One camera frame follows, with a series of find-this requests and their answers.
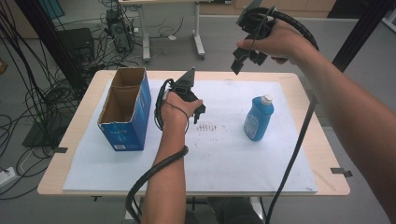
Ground white table mat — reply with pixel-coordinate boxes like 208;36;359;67
62;77;318;194

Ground white power strip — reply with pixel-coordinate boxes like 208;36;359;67
0;166;17;189

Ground blue cardboard box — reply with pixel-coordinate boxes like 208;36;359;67
97;66;152;152

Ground person's left hand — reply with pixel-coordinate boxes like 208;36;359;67
160;91;204;132

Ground black floor mat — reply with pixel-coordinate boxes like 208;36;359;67
21;113;74;148

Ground person's right leg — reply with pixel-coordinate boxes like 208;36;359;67
214;197;265;224

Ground white desk frame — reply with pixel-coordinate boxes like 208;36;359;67
118;0;207;63

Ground tangle of black cables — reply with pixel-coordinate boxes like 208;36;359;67
0;0;185;200

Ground wooden cabinet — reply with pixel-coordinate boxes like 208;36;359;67
199;0;338;19

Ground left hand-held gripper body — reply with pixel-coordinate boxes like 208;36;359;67
169;66;207;117

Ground black metal post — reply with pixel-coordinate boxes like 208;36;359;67
13;0;90;91

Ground blue bottle with white cap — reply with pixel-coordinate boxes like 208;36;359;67
243;94;276;143

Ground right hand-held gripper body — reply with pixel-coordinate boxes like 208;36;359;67
235;0;278;67

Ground black metal beam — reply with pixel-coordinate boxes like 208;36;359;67
331;0;396;73

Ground teal panel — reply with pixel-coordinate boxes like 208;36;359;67
38;0;66;21

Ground black equipment case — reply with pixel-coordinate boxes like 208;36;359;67
58;27;96;63

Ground black computer tower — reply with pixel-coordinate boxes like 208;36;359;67
106;8;135;54

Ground person's right hand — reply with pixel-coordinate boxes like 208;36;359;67
236;20;316;66

